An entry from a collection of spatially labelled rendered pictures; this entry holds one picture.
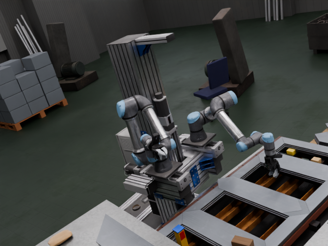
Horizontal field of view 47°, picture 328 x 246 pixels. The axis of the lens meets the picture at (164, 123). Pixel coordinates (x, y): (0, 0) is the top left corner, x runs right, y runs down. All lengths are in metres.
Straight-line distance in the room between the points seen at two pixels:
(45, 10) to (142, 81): 9.84
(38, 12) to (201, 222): 10.53
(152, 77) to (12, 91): 5.92
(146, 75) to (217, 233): 1.30
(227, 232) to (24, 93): 6.87
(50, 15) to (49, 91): 4.11
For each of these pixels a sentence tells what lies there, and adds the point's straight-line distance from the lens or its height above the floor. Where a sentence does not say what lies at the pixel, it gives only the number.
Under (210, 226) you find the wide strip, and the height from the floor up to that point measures 0.84.
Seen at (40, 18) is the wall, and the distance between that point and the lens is 12.52.
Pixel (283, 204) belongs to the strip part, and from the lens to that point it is 2.73.
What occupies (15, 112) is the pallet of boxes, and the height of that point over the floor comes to 0.38.
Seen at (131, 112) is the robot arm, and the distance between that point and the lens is 2.72.
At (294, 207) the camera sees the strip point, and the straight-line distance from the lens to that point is 2.70.
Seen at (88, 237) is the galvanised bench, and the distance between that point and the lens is 2.57.
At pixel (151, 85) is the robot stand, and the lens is 3.06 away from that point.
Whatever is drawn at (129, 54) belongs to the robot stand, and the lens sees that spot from 2.90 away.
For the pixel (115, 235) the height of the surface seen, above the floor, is 1.07.
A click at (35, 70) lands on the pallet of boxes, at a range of 8.93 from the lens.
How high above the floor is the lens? 2.51
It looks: 23 degrees down
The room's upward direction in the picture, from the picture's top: 16 degrees counter-clockwise
